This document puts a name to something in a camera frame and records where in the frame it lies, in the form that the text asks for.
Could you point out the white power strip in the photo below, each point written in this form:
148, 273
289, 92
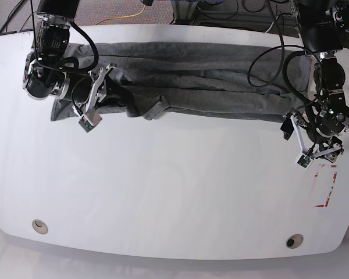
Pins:
337, 16

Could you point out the red tape rectangle marking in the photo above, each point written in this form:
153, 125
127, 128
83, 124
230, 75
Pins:
325, 178

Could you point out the table cable grommet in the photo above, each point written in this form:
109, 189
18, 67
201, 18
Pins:
40, 227
294, 241

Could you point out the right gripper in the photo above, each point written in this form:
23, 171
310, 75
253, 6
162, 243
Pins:
78, 94

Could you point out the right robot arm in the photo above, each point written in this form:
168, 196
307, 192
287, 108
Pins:
49, 72

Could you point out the aluminium frame stand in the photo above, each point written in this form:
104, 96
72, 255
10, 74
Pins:
184, 12

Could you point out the left table cable grommet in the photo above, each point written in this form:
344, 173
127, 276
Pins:
40, 227

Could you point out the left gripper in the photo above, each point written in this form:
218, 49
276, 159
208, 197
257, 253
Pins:
310, 141

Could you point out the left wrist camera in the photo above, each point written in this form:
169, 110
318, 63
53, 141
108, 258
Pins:
304, 160

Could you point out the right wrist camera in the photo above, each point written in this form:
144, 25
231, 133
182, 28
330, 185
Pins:
89, 121

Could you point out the grey t-shirt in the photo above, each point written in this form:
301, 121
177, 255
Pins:
203, 79

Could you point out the right table cable grommet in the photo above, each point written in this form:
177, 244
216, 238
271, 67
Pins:
294, 241

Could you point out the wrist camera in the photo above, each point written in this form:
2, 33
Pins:
304, 160
89, 121

